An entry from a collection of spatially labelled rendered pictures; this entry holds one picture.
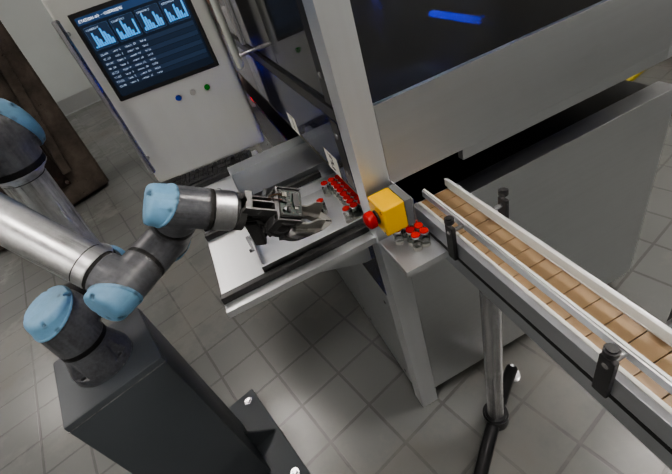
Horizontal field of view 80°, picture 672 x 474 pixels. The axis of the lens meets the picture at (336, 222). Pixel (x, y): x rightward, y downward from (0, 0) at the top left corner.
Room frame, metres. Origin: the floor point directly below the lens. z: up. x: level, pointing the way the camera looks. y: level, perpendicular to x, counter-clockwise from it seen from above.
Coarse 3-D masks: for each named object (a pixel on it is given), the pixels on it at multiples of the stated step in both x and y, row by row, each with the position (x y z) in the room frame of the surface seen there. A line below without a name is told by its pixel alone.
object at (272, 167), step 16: (288, 144) 1.38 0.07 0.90; (304, 144) 1.38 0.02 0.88; (256, 160) 1.36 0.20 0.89; (272, 160) 1.34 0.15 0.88; (288, 160) 1.30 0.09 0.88; (304, 160) 1.26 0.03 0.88; (320, 160) 1.22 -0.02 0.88; (240, 176) 1.30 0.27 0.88; (256, 176) 1.26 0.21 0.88; (272, 176) 1.22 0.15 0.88; (288, 176) 1.19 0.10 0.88; (256, 192) 1.16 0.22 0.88
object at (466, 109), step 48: (624, 0) 0.89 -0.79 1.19; (528, 48) 0.83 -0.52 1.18; (576, 48) 0.86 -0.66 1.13; (624, 48) 0.89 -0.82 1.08; (432, 96) 0.78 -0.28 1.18; (480, 96) 0.81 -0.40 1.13; (528, 96) 0.83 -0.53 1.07; (576, 96) 0.87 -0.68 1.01; (384, 144) 0.76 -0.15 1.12; (432, 144) 0.78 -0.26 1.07; (480, 144) 0.80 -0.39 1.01
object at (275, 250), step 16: (304, 192) 1.04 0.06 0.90; (320, 192) 1.03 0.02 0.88; (336, 208) 0.92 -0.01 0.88; (336, 224) 0.85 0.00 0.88; (352, 224) 0.80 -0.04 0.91; (272, 240) 0.88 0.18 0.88; (304, 240) 0.83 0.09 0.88; (320, 240) 0.78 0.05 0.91; (272, 256) 0.81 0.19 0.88; (288, 256) 0.76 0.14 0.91
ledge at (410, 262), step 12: (384, 240) 0.73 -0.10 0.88; (432, 240) 0.68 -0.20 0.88; (396, 252) 0.68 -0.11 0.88; (408, 252) 0.67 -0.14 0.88; (420, 252) 0.65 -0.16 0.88; (432, 252) 0.64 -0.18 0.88; (444, 252) 0.63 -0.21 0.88; (396, 264) 0.66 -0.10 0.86; (408, 264) 0.63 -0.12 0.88; (420, 264) 0.62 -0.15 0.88; (432, 264) 0.62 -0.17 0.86; (408, 276) 0.61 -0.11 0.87
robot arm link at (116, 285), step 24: (0, 192) 0.69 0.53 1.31; (0, 216) 0.63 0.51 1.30; (24, 216) 0.63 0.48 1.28; (0, 240) 0.61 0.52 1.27; (24, 240) 0.60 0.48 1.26; (48, 240) 0.59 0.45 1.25; (72, 240) 0.60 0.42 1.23; (48, 264) 0.57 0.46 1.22; (72, 264) 0.56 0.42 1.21; (96, 264) 0.56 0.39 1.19; (120, 264) 0.56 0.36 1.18; (144, 264) 0.57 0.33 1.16; (96, 288) 0.52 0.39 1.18; (120, 288) 0.52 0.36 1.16; (144, 288) 0.54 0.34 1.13; (96, 312) 0.52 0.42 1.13; (120, 312) 0.50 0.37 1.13
